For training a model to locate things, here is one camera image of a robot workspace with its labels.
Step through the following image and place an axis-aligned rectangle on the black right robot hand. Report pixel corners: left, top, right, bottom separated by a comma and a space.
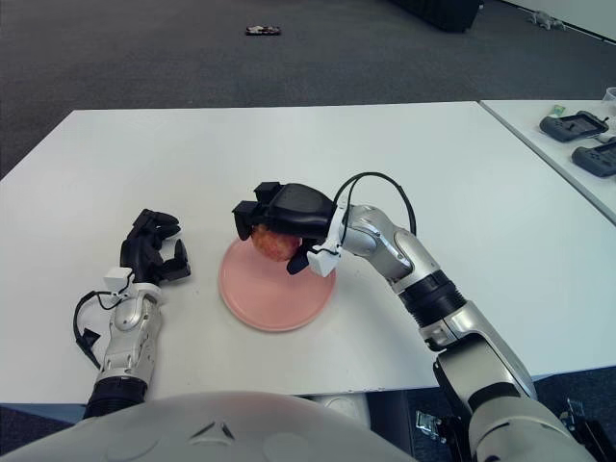
231, 181, 338, 276

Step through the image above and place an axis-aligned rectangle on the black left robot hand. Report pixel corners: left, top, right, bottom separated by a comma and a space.
118, 208, 193, 285

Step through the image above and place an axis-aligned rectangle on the red yellow apple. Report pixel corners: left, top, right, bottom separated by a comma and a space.
252, 223, 302, 262

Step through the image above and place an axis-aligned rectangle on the pink round plate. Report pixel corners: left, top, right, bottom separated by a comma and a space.
218, 238, 337, 333

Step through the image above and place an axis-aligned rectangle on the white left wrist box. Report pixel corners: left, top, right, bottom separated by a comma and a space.
103, 267, 134, 295

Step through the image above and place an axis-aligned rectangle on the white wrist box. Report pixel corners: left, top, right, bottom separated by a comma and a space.
307, 240, 344, 276
103, 267, 134, 295

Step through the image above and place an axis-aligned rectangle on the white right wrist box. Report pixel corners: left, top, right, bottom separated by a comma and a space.
307, 240, 344, 276

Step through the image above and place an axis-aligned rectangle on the grey robot torso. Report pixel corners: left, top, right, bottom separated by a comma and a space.
0, 392, 410, 462

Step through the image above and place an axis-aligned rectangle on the black cabinet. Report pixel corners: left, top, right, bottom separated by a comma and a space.
387, 0, 485, 34

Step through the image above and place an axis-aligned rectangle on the dark grey handheld controller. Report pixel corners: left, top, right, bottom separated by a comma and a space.
571, 138, 616, 178
538, 110, 608, 142

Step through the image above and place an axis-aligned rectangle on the black stand with caster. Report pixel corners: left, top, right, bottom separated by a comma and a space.
560, 398, 616, 462

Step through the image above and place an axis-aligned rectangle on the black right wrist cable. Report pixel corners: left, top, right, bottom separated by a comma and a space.
333, 171, 418, 237

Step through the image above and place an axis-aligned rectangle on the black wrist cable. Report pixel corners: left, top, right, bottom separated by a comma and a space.
72, 288, 119, 371
333, 171, 418, 237

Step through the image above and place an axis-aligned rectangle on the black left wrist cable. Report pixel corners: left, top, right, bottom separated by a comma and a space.
72, 288, 119, 371

